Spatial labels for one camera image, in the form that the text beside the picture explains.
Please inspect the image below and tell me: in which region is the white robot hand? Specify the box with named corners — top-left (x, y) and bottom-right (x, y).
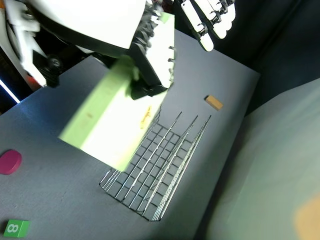
top-left (179, 0), bottom-right (237, 53)
top-left (24, 0), bottom-right (176, 101)

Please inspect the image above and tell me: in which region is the light green book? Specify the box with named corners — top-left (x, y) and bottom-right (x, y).
top-left (58, 12), bottom-right (176, 172)

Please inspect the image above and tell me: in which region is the grey table cloth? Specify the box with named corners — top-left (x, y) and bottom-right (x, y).
top-left (0, 29), bottom-right (261, 240)

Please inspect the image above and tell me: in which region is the tan wooden block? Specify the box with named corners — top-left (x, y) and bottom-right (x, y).
top-left (204, 94), bottom-right (224, 112)

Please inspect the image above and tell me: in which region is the grey rounded blurred surface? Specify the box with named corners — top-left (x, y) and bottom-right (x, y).
top-left (207, 78), bottom-right (320, 240)

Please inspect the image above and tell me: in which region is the magenta round block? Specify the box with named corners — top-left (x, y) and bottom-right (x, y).
top-left (0, 149), bottom-right (23, 175)

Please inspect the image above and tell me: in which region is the green number eight block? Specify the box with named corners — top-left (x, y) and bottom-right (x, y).
top-left (3, 219), bottom-right (31, 238)

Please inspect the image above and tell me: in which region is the wire metal rack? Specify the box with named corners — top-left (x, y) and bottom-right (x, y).
top-left (99, 104), bottom-right (212, 223)

